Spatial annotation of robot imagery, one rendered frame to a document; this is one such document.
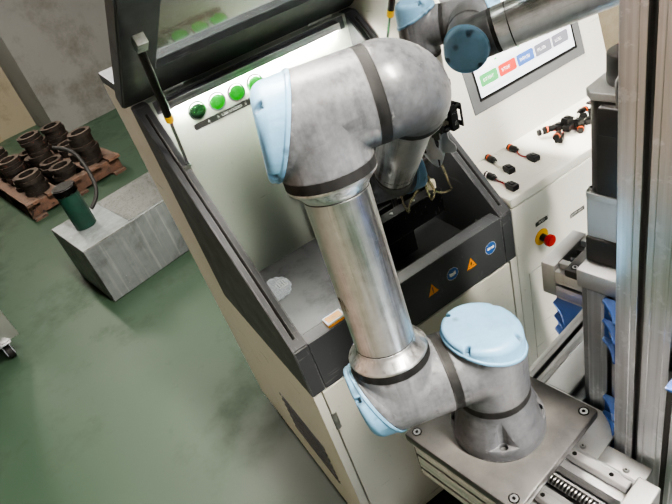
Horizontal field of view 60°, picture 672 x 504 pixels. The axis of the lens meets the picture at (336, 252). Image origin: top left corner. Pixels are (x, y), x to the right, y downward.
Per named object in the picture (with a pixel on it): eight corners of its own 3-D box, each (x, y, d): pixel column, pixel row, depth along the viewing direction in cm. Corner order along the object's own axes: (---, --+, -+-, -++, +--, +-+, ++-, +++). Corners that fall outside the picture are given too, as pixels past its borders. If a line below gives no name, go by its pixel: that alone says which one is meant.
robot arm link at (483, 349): (547, 397, 86) (541, 332, 79) (462, 429, 86) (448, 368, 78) (509, 344, 96) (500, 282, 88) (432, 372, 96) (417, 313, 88)
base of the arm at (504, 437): (565, 413, 94) (562, 372, 89) (510, 480, 88) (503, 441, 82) (487, 372, 105) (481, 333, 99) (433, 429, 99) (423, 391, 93)
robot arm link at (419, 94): (452, -11, 63) (407, 145, 112) (357, 22, 63) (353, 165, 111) (494, 83, 61) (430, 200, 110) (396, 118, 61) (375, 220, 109)
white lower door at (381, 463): (382, 534, 183) (322, 395, 145) (378, 529, 185) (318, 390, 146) (529, 414, 203) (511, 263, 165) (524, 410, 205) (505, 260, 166)
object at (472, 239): (326, 389, 145) (307, 344, 136) (317, 379, 149) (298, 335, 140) (506, 263, 164) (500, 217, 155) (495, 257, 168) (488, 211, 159)
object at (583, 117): (563, 149, 168) (562, 132, 165) (534, 141, 176) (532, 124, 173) (615, 115, 175) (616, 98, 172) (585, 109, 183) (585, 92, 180)
